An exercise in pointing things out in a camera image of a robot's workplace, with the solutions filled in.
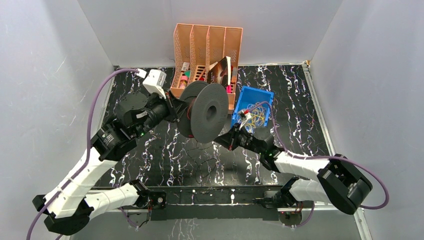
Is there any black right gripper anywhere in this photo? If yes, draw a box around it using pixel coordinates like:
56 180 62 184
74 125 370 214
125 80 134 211
213 122 264 156

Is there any grey filament spool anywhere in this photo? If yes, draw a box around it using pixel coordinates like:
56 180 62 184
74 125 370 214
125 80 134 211
176 81 229 144

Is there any black thin wire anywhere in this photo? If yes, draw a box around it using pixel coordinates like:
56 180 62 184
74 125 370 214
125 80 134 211
185 140 221 186

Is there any blue plastic bin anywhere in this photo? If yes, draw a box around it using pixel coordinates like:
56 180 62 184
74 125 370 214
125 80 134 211
231 86 274 133

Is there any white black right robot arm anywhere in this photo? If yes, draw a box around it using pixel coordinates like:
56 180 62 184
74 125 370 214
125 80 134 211
214 126 373 215

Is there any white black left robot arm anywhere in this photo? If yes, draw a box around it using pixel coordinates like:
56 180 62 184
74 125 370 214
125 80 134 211
32 92 189 236

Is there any pink sticker roll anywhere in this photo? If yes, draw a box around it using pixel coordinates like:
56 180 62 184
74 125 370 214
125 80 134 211
178 75 189 89

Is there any dark book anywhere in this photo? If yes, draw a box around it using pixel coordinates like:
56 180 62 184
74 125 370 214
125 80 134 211
206 56 232 88

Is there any pink marker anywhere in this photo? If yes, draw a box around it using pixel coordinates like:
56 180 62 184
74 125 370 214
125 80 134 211
226 85 233 93

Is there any pink desk organizer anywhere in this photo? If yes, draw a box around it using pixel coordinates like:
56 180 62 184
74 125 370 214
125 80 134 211
170 23 243 114

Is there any red thin wire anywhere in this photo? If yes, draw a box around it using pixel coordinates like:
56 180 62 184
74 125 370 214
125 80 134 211
186 105 195 138

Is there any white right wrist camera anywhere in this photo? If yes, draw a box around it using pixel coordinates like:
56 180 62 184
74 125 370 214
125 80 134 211
237 108 252 131

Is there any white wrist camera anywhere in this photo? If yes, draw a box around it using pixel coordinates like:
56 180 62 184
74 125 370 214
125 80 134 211
237 108 252 131
142 69 167 99

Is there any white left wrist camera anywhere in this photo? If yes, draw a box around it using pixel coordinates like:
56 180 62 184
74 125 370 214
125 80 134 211
142 69 167 99

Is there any yellow wire bundle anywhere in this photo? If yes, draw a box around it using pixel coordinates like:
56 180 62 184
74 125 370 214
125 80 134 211
246 103 269 132

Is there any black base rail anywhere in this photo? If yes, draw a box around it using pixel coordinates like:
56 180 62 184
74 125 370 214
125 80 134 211
125 185 316 223

